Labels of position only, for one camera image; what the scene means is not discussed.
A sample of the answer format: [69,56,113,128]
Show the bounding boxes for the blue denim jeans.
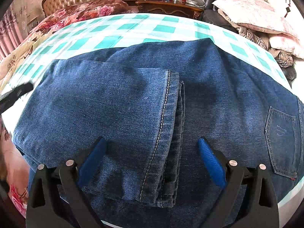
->
[13,37,304,228]

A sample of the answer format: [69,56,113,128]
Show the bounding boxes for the pink curtain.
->
[0,6,24,60]

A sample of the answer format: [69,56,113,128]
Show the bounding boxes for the floral pink bed quilt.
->
[1,0,138,217]

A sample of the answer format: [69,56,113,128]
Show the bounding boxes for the large pink floral pillow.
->
[212,0,299,38]

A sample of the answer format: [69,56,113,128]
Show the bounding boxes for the dark wooden nightstand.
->
[136,0,203,20]

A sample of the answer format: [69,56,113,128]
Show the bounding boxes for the black leather armchair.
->
[202,0,299,83]

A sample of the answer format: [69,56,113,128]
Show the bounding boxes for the white charger with cable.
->
[186,0,206,8]

